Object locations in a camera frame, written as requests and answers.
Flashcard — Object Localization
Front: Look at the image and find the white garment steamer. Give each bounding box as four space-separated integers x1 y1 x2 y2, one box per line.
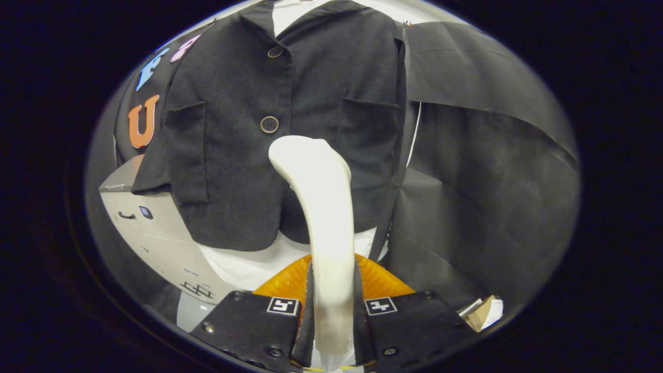
268 135 356 371

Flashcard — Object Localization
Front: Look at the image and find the grey drawer cabinet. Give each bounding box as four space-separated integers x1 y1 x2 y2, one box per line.
98 154 239 306

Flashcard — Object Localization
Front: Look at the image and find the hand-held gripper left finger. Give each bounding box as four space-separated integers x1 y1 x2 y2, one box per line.
191 254 316 373

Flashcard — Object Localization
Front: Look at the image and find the black jacket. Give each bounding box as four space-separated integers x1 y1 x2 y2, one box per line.
131 0 408 253

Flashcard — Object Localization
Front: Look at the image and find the small cardboard box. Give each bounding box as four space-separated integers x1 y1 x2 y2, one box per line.
465 295 505 333

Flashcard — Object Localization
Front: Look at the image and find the white hanging cord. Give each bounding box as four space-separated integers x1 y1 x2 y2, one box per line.
407 101 423 168

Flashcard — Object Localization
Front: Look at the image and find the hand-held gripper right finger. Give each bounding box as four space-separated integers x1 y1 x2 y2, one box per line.
354 253 469 373

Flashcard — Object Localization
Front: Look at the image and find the black backdrop cloth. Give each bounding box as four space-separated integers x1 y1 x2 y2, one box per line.
85 21 581 323

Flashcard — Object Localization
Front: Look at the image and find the white mannequin torso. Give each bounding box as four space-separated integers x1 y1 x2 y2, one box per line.
197 0 389 292

